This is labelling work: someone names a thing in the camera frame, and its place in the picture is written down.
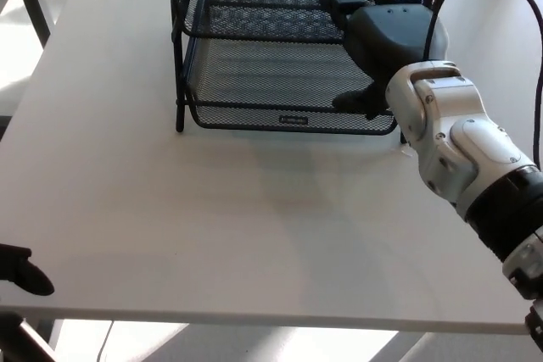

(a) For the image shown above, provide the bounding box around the black metal organizer frame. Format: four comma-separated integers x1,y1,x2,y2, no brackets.
160,0,446,146

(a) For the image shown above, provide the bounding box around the black mesh tray with label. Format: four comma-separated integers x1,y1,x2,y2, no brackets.
184,35,400,137

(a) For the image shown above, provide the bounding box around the grey table leg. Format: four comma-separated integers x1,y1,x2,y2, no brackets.
40,319,64,354

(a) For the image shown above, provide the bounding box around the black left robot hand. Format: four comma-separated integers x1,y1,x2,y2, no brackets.
0,242,55,297

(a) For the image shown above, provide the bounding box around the thin floor cable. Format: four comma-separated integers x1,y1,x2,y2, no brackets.
97,321,115,362

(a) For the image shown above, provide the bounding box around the dark brown stand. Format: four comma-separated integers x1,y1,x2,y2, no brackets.
0,313,57,362

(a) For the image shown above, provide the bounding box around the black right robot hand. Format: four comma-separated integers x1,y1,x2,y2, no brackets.
317,0,450,121

